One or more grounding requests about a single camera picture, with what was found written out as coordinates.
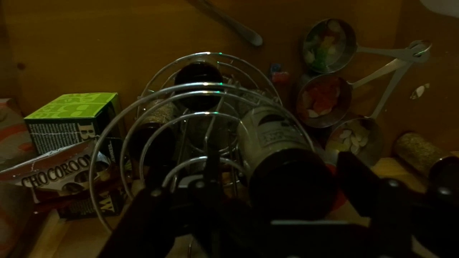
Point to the dark spice bottle in rack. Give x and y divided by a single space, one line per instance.
197 76

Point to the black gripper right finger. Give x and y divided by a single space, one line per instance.
399 214

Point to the white label spice bottle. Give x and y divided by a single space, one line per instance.
286 178

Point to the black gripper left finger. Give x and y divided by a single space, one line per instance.
152 224

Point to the chocolate snack package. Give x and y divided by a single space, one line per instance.
59 180

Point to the green small box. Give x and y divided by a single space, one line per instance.
71 118

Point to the small metal measuring spoon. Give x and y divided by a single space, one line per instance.
362 135

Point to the medium metal measuring spoon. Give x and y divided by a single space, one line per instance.
323 101

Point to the metal spoon handle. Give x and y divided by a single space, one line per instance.
244 32

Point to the large metal measuring spoon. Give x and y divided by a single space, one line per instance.
332 43

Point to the wire spice rack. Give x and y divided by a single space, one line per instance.
171 144

